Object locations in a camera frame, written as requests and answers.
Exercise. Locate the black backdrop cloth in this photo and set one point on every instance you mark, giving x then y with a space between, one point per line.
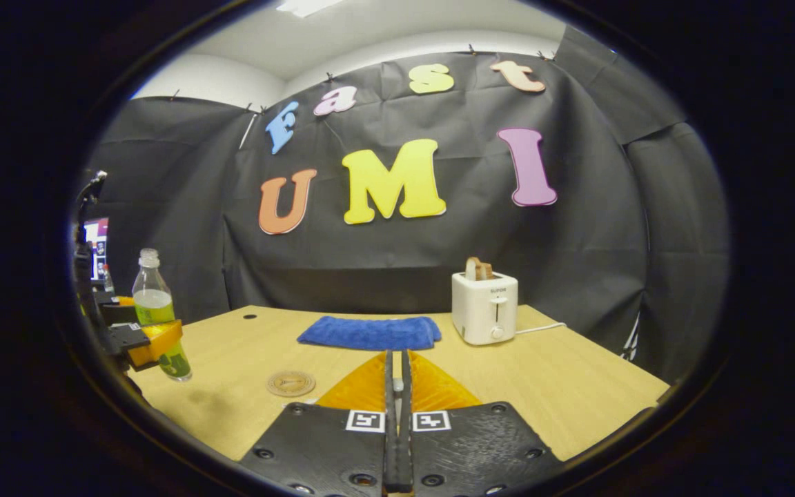
370 262

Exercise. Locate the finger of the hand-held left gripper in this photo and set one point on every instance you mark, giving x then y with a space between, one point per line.
118 313
156 343

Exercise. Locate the round wooden coaster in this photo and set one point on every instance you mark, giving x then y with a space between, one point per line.
290 383

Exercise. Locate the white toaster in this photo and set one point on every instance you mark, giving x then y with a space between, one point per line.
484 307

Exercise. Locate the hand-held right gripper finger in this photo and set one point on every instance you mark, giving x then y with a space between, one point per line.
406 442
390 442

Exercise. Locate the clear green-label water bottle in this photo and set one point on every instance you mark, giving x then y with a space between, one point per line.
152 304

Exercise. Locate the small red-capped bottle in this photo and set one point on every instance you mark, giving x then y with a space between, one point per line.
107 278

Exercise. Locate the toast slice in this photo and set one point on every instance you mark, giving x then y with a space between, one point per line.
478 268

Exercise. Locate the blue folded towel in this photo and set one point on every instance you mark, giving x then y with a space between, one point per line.
370 333

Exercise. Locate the computer monitor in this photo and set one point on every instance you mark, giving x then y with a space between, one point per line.
97 245

